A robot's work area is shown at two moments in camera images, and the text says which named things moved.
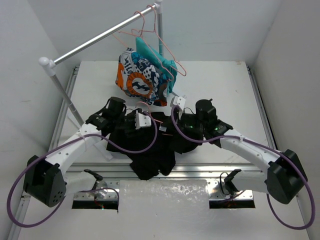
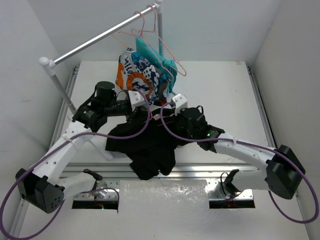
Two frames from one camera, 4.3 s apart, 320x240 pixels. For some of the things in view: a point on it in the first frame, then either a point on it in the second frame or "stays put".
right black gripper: [180, 122] stays put
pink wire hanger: [149, 114] -> [152, 117]
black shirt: [151, 150] stays put
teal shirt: [169, 67] stays put
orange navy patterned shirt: [138, 76] stays put
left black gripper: [130, 127] -> [124, 107]
